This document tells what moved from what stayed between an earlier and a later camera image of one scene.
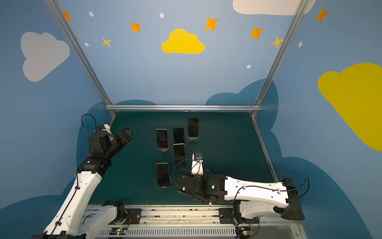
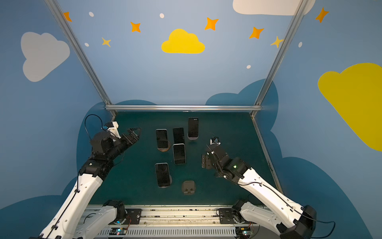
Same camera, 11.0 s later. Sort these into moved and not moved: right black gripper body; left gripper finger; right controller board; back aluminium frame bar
Moved: left gripper finger; right black gripper body
Not moved: right controller board; back aluminium frame bar
